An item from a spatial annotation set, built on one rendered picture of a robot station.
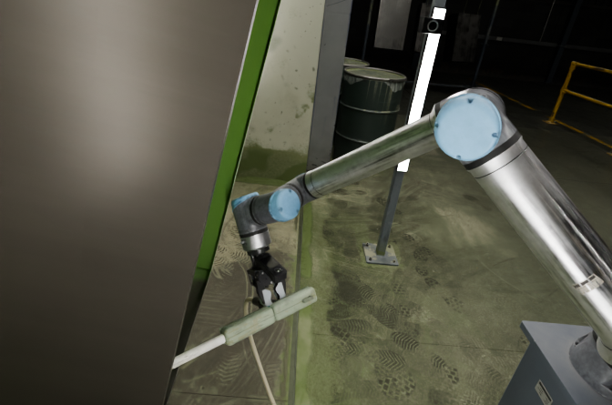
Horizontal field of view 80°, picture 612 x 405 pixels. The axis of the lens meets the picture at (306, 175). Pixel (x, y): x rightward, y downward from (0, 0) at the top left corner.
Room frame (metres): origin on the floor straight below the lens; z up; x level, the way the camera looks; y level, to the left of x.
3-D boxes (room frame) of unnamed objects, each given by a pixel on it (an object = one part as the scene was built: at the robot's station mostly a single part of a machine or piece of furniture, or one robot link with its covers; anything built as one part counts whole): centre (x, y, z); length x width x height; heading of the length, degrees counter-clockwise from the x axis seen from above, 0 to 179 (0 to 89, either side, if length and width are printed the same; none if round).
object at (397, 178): (1.89, -0.52, 0.82); 0.05 x 0.05 x 1.64; 2
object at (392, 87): (3.42, -0.52, 0.44); 0.59 x 0.58 x 0.89; 16
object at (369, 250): (1.89, -0.52, 0.01); 0.20 x 0.20 x 0.01; 2
